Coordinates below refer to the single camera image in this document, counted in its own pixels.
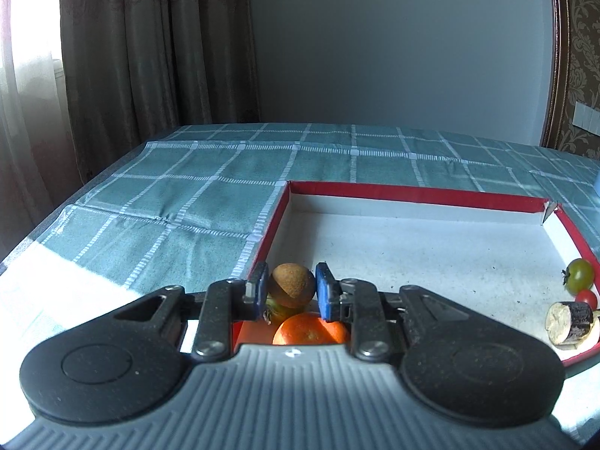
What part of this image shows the dark green tomato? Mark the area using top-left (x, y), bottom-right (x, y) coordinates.
top-left (562, 258), bottom-right (594, 291)

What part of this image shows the brown kiwi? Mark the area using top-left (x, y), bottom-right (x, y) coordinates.
top-left (267, 263), bottom-right (317, 309)

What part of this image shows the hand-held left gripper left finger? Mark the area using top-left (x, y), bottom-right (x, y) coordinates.
top-left (115, 262), bottom-right (271, 362)

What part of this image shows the brown patterned curtain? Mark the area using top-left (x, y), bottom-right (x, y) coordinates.
top-left (58, 0), bottom-right (261, 185)

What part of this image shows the orange tangerine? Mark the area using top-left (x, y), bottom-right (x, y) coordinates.
top-left (272, 312), bottom-right (352, 347)

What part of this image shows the yellow-green tomato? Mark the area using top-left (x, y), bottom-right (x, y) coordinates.
top-left (263, 296), bottom-right (309, 327)

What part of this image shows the white sheer curtain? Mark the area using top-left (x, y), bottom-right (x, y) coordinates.
top-left (0, 0), bottom-right (81, 263)

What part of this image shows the red cardboard box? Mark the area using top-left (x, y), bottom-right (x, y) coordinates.
top-left (232, 180), bottom-right (600, 369)

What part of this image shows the dark eggplant piece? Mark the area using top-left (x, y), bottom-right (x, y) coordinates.
top-left (544, 301), bottom-right (595, 346)
top-left (557, 312), bottom-right (600, 351)

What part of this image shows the white wall switch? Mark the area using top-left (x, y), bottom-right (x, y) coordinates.
top-left (574, 102), bottom-right (600, 130)

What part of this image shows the brown wooden frame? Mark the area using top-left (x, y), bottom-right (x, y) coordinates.
top-left (539, 0), bottom-right (572, 149)

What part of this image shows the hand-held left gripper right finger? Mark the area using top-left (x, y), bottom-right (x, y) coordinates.
top-left (315, 262), bottom-right (474, 363)

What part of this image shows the teal checked tablecloth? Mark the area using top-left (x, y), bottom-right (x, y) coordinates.
top-left (0, 123), bottom-right (600, 437)

